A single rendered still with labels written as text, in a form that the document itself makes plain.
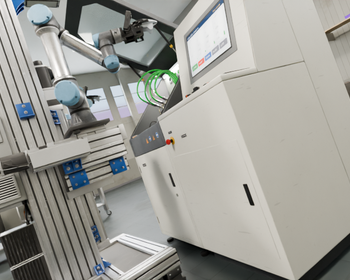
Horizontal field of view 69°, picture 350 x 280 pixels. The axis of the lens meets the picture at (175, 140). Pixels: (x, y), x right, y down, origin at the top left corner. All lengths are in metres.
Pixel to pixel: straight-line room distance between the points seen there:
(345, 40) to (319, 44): 6.93
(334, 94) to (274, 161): 0.63
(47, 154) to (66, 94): 0.31
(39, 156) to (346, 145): 1.55
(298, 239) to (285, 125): 0.50
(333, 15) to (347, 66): 1.45
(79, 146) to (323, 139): 1.22
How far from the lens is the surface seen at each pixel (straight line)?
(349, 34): 8.62
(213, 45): 1.54
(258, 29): 1.39
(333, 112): 1.61
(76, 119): 1.52
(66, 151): 1.31
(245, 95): 1.16
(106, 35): 1.50
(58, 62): 1.48
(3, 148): 1.58
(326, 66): 1.69
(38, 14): 1.58
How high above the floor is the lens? 0.76
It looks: 1 degrees up
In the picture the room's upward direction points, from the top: 20 degrees counter-clockwise
